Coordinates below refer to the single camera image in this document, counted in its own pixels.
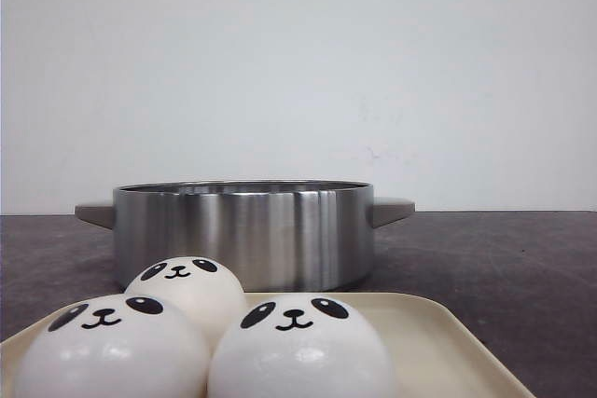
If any panda bun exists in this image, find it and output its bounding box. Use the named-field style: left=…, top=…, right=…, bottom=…
left=125, top=256, right=248, bottom=348
left=207, top=293, right=397, bottom=397
left=13, top=294, right=210, bottom=397

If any stainless steel steamer pot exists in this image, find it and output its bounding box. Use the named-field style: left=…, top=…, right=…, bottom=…
left=75, top=180, right=415, bottom=292

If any cream plastic tray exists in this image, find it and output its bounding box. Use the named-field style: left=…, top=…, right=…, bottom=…
left=2, top=293, right=522, bottom=397

